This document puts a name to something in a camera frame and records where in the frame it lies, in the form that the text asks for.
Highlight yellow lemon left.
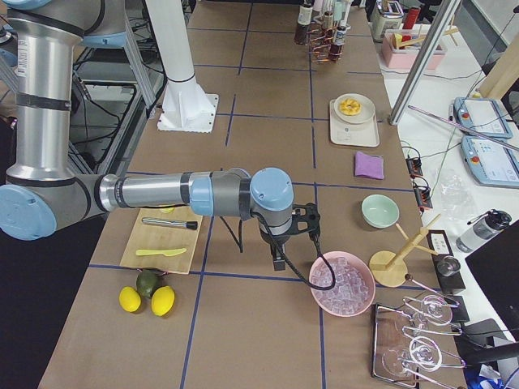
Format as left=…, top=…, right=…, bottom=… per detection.
left=118, top=286, right=141, bottom=313

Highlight silver toaster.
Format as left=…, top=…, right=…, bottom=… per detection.
left=371, top=1, right=404, bottom=42

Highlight black and steel knife handle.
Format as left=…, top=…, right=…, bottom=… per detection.
left=141, top=217, right=199, bottom=230

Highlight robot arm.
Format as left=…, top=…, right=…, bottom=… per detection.
left=1, top=1, right=295, bottom=270

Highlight wooden stand with round base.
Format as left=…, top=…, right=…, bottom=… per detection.
left=369, top=214, right=441, bottom=288

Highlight tea bottle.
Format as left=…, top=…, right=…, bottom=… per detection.
left=328, top=24, right=350, bottom=62
left=294, top=0, right=314, bottom=45
left=321, top=11, right=334, bottom=43

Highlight water bottle black cap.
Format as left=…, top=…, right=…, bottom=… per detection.
left=455, top=209, right=512, bottom=253

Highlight beige rabbit tray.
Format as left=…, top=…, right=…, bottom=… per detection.
left=329, top=100, right=380, bottom=147

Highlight wooden cutting board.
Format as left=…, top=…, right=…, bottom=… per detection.
left=120, top=207, right=203, bottom=274

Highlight near teach pendant tablet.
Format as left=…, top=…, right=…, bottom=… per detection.
left=461, top=136, right=518, bottom=189

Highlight yellow lemon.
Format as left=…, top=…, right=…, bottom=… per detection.
left=118, top=286, right=141, bottom=313
left=152, top=286, right=175, bottom=317

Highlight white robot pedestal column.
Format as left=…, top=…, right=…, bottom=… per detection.
left=147, top=1, right=219, bottom=133

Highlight reacher grabber stick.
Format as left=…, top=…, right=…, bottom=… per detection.
left=407, top=105, right=519, bottom=151

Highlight mint green bowl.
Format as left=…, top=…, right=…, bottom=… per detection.
left=361, top=194, right=400, bottom=229

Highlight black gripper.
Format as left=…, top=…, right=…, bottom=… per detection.
left=260, top=230, right=290, bottom=271

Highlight far teach pendant tablet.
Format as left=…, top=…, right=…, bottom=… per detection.
left=453, top=97, right=513, bottom=139

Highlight clear plastic bag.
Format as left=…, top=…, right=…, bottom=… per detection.
left=440, top=169, right=477, bottom=221

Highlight clear plastic ice cubes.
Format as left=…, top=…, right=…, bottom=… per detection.
left=311, top=257, right=371, bottom=317

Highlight glazed twisted donut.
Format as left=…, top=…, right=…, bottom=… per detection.
left=339, top=98, right=362, bottom=116

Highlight steel cup on black base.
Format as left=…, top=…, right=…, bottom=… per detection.
left=436, top=255, right=461, bottom=277

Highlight purple folded cloth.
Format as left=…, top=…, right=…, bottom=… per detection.
left=354, top=152, right=384, bottom=180

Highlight beige round plate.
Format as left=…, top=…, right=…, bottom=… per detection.
left=332, top=93, right=375, bottom=124

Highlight pink storage box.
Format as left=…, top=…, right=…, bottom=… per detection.
left=382, top=32, right=447, bottom=70

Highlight aluminium frame post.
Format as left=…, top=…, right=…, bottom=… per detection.
left=388, top=0, right=461, bottom=126

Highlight copper wire bottle rack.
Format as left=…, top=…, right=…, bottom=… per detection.
left=308, top=14, right=350, bottom=63

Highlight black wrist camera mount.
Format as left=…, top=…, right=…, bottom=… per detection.
left=290, top=203, right=320, bottom=242

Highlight teach pendant tablet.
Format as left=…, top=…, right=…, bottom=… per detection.
left=461, top=136, right=518, bottom=189
left=453, top=97, right=513, bottom=139

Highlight yellow lemon right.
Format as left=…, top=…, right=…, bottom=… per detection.
left=152, top=286, right=175, bottom=317

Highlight green avocado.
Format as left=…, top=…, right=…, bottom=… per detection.
left=136, top=269, right=160, bottom=299

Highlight black tray with wine glasses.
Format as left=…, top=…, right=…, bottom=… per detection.
left=371, top=293, right=465, bottom=388

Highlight pink bowl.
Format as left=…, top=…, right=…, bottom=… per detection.
left=311, top=251, right=375, bottom=318

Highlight yellow plastic knife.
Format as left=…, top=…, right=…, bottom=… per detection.
left=135, top=248, right=187, bottom=257

